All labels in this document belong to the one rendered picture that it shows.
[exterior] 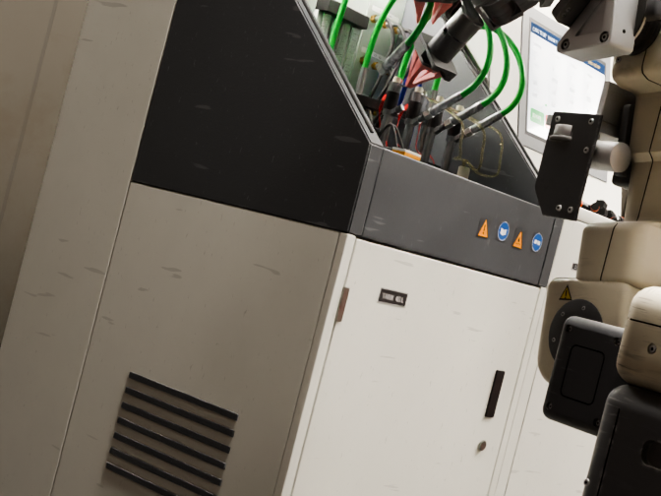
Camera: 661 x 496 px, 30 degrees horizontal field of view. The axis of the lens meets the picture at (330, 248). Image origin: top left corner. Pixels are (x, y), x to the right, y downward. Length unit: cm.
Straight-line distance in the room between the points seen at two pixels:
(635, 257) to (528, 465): 110
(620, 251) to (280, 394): 68
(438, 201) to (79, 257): 77
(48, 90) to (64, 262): 139
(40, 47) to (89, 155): 134
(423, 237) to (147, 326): 56
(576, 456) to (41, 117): 195
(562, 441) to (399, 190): 93
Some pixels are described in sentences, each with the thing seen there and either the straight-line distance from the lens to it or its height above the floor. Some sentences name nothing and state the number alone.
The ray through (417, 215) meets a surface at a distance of 225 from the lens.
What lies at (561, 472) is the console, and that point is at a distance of 294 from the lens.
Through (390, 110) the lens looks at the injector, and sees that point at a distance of 255.
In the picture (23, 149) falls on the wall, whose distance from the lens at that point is 393.
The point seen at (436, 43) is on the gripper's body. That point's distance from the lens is 247.
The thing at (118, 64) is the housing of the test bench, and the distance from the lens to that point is 262.
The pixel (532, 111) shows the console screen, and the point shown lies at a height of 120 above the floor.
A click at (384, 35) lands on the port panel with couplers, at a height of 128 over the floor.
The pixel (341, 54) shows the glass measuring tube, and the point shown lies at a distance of 280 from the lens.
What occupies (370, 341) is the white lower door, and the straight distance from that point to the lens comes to 222.
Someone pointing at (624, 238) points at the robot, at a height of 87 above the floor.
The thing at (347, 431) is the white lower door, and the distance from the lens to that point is 223.
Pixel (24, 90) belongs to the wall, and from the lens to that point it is 392.
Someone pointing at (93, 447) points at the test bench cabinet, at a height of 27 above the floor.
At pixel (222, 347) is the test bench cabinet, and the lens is 226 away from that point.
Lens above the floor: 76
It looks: level
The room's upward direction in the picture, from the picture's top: 14 degrees clockwise
